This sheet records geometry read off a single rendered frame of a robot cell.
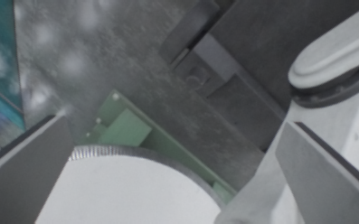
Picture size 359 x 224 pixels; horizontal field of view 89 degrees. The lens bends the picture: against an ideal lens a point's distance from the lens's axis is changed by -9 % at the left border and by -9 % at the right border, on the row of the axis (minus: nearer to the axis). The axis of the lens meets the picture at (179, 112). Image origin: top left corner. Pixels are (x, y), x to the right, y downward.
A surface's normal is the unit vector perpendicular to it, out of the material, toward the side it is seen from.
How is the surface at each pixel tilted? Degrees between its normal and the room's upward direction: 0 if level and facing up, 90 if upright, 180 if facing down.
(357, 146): 64
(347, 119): 90
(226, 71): 45
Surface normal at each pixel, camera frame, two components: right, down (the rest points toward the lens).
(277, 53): -0.39, 0.64
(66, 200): 0.57, -0.39
